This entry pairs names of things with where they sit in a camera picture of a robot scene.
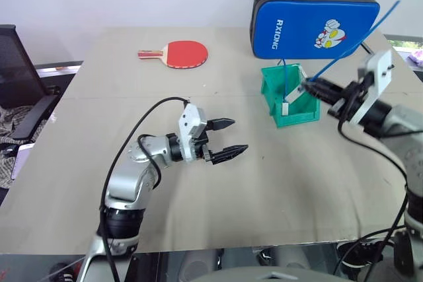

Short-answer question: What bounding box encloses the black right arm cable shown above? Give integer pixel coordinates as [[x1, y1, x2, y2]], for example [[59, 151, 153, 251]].
[[332, 110, 410, 276]]

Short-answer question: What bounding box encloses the red table tennis paddle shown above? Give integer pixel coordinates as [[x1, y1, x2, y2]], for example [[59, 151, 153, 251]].
[[137, 40, 210, 70]]

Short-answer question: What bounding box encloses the patterned grey cloth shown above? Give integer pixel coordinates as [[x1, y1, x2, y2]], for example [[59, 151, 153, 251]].
[[0, 106, 50, 190]]

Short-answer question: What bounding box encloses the blue black kick pad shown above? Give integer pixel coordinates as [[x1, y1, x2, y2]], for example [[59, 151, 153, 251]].
[[251, 0, 381, 61]]

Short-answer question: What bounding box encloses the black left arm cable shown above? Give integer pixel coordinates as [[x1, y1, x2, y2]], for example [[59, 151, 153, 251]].
[[98, 96, 192, 282]]

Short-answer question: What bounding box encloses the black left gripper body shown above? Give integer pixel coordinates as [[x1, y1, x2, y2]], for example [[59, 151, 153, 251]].
[[194, 119, 214, 163]]

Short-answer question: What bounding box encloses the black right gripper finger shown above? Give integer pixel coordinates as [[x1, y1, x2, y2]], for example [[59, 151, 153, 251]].
[[306, 77, 347, 95], [304, 84, 345, 106]]

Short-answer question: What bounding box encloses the blue cable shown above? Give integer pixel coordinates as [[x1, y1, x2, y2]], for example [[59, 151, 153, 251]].
[[280, 58, 289, 104], [309, 0, 402, 83]]

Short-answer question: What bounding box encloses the white flat device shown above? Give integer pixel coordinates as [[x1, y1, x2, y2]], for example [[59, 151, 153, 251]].
[[11, 142, 36, 180]]

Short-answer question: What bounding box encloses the purple cloth item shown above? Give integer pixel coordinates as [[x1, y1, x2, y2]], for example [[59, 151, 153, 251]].
[[407, 48, 423, 65]]

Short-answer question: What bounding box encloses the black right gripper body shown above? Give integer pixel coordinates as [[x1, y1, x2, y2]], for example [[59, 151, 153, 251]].
[[327, 79, 366, 122]]

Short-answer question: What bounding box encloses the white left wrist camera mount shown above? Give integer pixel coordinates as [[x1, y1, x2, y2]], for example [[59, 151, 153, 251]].
[[177, 103, 208, 164]]

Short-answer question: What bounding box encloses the grey rounded robot torso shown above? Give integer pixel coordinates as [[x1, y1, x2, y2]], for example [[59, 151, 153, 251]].
[[200, 267, 335, 282]]

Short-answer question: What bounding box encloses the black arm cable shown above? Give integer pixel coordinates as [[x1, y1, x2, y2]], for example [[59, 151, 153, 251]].
[[98, 96, 192, 282], [332, 110, 410, 276]]

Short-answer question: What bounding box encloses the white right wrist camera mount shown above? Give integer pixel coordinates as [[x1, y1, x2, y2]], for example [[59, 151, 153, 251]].
[[350, 49, 395, 125]]

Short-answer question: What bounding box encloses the black red shoe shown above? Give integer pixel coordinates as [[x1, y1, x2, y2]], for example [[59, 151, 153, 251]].
[[48, 261, 85, 282]]

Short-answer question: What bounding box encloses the green plastic bin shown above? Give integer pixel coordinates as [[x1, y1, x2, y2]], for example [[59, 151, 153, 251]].
[[260, 63, 321, 129]]

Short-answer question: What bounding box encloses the black office chair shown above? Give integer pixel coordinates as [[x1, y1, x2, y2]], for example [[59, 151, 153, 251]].
[[0, 24, 84, 141]]

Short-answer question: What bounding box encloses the black white shoe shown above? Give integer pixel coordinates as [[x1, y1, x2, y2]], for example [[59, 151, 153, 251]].
[[336, 241, 399, 271]]

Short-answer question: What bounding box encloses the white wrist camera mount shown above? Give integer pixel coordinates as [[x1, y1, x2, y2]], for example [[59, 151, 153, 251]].
[[177, 103, 208, 164], [350, 49, 395, 125]]

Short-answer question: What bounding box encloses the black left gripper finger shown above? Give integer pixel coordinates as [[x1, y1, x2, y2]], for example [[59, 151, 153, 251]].
[[203, 144, 250, 166], [210, 117, 237, 132]]

